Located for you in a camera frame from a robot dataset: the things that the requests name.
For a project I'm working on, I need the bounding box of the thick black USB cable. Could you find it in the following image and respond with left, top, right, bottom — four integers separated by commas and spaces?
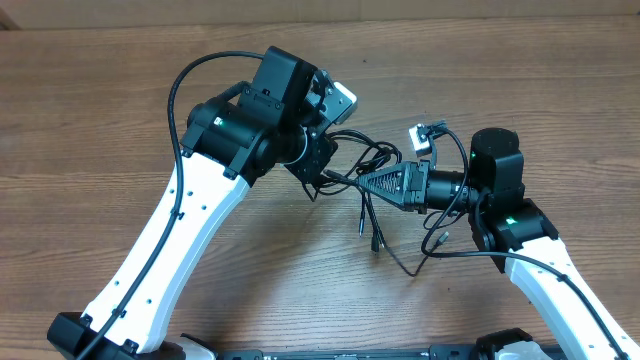
302, 128, 404, 254

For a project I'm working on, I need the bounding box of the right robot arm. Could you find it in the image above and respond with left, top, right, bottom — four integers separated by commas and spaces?
356, 124, 639, 359

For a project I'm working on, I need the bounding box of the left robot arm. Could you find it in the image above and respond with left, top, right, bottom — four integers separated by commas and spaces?
47, 47, 357, 359

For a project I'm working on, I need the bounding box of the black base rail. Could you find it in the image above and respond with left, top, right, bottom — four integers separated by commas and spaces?
214, 344, 564, 360

